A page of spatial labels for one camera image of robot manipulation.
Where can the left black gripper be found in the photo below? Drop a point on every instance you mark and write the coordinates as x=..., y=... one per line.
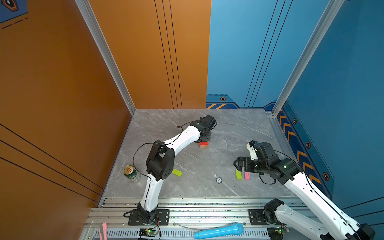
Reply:
x=208, y=138

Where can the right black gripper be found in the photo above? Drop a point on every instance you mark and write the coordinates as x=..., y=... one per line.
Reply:
x=246, y=160

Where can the pink wood block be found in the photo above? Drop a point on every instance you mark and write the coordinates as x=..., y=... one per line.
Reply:
x=247, y=176

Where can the lone green wood block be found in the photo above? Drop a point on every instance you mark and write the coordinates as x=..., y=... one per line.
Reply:
x=177, y=173

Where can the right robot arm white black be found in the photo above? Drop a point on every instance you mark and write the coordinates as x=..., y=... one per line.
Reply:
x=332, y=223

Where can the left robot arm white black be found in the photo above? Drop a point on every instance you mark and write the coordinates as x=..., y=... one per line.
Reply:
x=161, y=159

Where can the blue poker chip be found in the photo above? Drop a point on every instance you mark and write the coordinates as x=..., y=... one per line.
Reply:
x=219, y=180

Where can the cyan toy microphone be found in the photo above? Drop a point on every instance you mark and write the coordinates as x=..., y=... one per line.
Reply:
x=234, y=229

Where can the green drink can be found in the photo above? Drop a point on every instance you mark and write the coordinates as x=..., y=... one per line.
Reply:
x=131, y=173

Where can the small circuit board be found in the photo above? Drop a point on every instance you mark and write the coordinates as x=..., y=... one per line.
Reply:
x=148, y=233

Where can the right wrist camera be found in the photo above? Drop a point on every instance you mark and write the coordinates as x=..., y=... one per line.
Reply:
x=252, y=151

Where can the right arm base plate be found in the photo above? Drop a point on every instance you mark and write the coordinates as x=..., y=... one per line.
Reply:
x=261, y=216

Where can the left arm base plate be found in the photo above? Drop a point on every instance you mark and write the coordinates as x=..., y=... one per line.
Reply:
x=156, y=217

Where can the aluminium rail frame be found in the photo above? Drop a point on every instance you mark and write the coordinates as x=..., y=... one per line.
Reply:
x=187, y=216

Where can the right corner aluminium post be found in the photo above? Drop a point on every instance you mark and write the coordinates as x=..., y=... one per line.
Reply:
x=319, y=32

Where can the corner aluminium post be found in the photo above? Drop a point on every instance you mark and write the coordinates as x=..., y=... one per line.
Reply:
x=319, y=32
x=101, y=42

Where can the left corner aluminium post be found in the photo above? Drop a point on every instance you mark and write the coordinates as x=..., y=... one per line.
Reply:
x=101, y=42

